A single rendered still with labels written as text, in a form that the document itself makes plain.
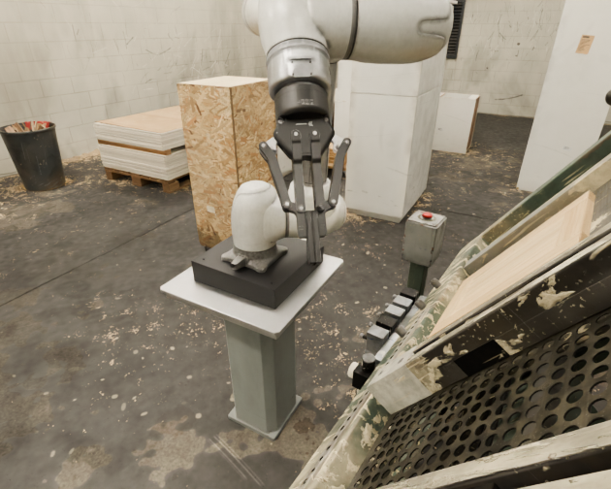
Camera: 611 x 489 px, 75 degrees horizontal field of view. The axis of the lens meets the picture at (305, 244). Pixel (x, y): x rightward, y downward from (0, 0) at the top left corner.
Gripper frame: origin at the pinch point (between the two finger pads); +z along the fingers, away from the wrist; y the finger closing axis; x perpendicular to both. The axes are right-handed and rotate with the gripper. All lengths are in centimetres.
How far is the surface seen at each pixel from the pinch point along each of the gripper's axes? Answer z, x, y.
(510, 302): 10.6, 2.3, 27.5
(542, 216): -9, 46, 66
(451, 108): -237, 439, 250
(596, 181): -15, 35, 73
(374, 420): 32.0, 28.6, 12.3
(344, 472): 37.8, 21.1, 4.5
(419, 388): 25.3, 21.6, 19.5
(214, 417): 56, 142, -36
